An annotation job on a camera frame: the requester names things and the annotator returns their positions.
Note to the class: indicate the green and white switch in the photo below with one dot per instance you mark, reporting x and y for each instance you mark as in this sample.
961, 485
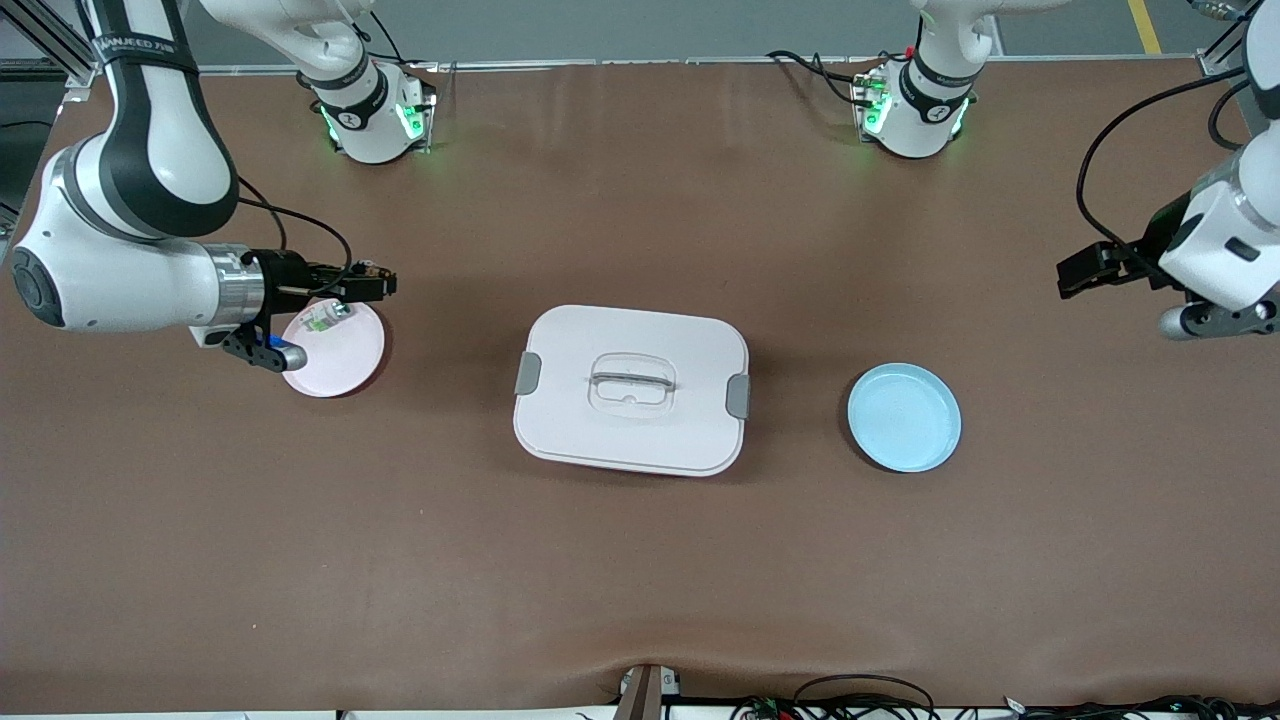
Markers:
335, 312

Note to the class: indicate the white lidded box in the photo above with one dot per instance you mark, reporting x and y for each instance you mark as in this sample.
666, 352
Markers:
600, 440

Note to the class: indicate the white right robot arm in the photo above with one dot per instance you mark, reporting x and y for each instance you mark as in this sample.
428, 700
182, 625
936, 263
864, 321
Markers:
130, 150

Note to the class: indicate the round light blue plate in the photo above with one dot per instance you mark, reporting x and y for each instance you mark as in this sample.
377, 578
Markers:
905, 420

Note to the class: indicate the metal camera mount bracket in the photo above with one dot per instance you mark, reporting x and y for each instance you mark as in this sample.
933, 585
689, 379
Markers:
645, 695

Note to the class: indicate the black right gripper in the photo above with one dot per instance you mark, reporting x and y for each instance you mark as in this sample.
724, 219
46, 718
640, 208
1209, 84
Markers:
284, 277

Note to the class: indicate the aluminium frame profile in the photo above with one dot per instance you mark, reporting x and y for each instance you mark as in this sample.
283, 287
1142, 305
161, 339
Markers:
75, 72
1213, 65

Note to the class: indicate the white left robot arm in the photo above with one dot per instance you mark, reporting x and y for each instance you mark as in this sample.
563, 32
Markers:
1230, 240

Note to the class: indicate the round pink plate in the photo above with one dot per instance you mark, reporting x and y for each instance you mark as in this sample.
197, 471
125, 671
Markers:
340, 365

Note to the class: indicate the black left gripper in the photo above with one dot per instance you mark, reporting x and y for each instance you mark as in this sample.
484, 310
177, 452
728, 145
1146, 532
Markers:
1140, 257

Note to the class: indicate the brown table mat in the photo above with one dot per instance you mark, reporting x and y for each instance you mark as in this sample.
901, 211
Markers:
400, 560

